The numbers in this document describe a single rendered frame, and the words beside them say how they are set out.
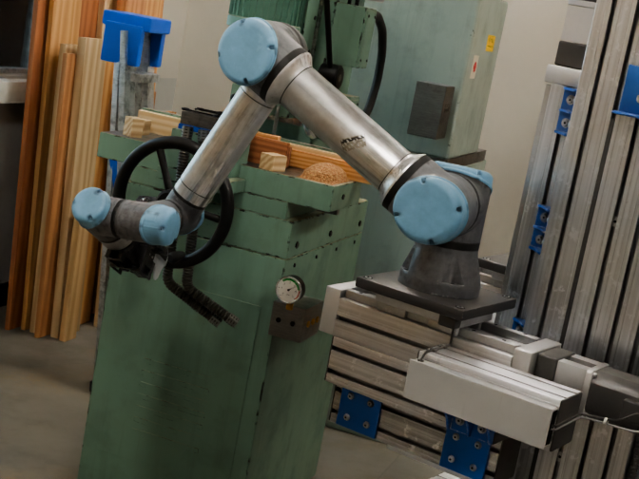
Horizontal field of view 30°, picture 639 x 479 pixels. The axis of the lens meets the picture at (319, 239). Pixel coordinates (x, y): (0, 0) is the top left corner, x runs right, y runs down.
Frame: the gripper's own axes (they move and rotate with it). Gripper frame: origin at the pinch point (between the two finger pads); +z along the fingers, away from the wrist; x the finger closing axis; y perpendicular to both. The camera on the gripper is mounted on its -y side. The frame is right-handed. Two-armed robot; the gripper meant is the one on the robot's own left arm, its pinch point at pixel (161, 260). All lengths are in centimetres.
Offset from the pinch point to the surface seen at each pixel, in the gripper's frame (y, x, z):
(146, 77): -77, -61, 71
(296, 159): -38.0, 13.0, 24.2
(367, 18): -78, 20, 24
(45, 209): -45, -110, 117
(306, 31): -70, 8, 20
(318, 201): -24.3, 25.2, 14.2
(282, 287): -4.4, 21.5, 18.0
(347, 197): -30.3, 28.2, 23.7
